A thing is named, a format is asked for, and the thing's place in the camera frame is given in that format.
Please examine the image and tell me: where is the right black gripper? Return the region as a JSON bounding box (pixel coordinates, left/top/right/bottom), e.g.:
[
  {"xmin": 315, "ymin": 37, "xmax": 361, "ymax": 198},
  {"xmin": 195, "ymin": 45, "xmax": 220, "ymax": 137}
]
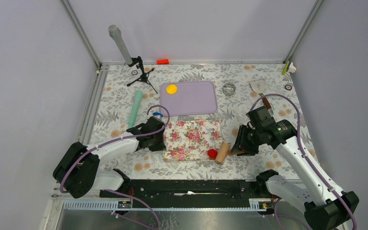
[{"xmin": 230, "ymin": 124, "xmax": 264, "ymax": 157}]

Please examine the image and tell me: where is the wooden dough roller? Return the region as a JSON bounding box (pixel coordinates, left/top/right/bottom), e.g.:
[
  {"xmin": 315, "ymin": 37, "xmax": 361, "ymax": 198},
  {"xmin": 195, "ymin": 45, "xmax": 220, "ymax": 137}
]
[{"xmin": 214, "ymin": 143, "xmax": 245, "ymax": 164}]

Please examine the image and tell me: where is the floral tray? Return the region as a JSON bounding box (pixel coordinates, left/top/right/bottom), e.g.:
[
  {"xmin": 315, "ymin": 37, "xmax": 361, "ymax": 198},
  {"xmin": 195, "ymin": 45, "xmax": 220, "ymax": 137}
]
[{"xmin": 163, "ymin": 120, "xmax": 223, "ymax": 162}]

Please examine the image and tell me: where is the red dough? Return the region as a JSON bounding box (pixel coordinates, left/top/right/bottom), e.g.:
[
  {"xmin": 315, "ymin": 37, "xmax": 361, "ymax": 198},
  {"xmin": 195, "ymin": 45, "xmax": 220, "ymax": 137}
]
[{"xmin": 207, "ymin": 149, "xmax": 218, "ymax": 160}]

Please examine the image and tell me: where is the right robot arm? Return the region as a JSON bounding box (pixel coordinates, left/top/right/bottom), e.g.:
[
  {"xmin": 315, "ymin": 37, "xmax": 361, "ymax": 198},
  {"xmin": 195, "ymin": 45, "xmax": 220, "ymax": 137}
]
[{"xmin": 231, "ymin": 106, "xmax": 359, "ymax": 230}]

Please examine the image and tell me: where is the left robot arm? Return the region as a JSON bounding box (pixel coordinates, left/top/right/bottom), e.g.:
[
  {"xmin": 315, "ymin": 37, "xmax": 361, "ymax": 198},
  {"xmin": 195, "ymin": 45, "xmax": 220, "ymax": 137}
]
[{"xmin": 53, "ymin": 116, "xmax": 166, "ymax": 198}]

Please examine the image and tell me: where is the metal dough scraper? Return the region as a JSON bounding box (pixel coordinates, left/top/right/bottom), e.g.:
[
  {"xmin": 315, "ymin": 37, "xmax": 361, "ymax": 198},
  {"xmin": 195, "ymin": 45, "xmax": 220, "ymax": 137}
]
[{"xmin": 249, "ymin": 79, "xmax": 272, "ymax": 110}]

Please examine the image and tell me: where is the yellow dough disc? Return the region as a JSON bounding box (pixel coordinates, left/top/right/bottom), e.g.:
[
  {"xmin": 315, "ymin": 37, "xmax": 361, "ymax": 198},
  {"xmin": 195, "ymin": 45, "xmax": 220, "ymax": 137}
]
[{"xmin": 166, "ymin": 84, "xmax": 178, "ymax": 94}]

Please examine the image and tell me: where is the blue small object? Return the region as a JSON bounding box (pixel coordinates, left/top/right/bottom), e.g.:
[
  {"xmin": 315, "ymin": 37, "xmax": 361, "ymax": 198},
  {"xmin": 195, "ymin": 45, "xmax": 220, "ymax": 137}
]
[{"xmin": 153, "ymin": 112, "xmax": 163, "ymax": 118}]

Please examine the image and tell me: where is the purple tray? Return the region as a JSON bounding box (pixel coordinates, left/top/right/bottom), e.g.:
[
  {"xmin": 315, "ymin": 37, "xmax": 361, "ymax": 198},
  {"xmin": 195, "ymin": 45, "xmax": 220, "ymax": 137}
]
[{"xmin": 160, "ymin": 81, "xmax": 218, "ymax": 116}]

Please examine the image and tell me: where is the mint green rolling pin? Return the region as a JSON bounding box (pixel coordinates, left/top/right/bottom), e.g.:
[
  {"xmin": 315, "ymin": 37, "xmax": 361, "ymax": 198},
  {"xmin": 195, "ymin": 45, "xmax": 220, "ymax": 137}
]
[{"xmin": 127, "ymin": 90, "xmax": 143, "ymax": 129}]

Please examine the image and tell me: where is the floral table mat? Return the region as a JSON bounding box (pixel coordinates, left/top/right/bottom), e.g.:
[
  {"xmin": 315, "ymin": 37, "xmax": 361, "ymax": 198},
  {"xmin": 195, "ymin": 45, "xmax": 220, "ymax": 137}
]
[{"xmin": 90, "ymin": 64, "xmax": 315, "ymax": 180}]

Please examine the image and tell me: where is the black mini tripod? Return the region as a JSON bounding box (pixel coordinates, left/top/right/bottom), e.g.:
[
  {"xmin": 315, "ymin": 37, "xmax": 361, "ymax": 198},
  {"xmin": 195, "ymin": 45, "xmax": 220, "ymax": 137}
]
[{"xmin": 126, "ymin": 56, "xmax": 158, "ymax": 94}]

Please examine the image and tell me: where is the orange red block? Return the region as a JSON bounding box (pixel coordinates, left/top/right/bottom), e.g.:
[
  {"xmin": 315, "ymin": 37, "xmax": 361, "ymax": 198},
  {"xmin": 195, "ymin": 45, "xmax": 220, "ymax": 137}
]
[{"xmin": 156, "ymin": 59, "xmax": 170, "ymax": 65}]

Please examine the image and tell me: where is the white green clip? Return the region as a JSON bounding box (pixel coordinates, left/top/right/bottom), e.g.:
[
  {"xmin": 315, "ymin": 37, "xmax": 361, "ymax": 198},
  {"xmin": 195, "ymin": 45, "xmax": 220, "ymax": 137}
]
[{"xmin": 282, "ymin": 61, "xmax": 297, "ymax": 75}]

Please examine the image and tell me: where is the grey microphone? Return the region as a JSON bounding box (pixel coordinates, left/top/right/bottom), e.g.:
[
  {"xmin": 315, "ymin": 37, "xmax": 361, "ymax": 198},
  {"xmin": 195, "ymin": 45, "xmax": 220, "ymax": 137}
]
[{"xmin": 108, "ymin": 24, "xmax": 133, "ymax": 65}]

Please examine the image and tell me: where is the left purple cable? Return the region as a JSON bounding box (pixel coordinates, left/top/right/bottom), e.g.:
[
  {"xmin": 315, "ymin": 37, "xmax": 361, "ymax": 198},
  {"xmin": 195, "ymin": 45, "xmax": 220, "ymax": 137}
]
[{"xmin": 59, "ymin": 104, "xmax": 171, "ymax": 230}]

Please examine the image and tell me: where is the purple cable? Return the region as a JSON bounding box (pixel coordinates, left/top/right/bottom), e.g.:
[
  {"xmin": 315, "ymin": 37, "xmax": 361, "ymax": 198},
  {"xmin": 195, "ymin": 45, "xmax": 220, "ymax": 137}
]
[
  {"xmin": 250, "ymin": 93, "xmax": 359, "ymax": 230},
  {"xmin": 59, "ymin": 104, "xmax": 171, "ymax": 230}
]

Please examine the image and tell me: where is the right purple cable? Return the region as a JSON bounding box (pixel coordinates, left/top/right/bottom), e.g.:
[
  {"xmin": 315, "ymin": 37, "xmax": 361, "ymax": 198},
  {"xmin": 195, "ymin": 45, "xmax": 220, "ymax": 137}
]
[{"xmin": 250, "ymin": 93, "xmax": 359, "ymax": 230}]

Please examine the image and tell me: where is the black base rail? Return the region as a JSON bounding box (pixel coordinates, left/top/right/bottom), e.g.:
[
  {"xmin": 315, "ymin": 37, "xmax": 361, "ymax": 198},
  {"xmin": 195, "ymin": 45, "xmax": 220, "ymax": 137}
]
[{"xmin": 118, "ymin": 179, "xmax": 274, "ymax": 209}]

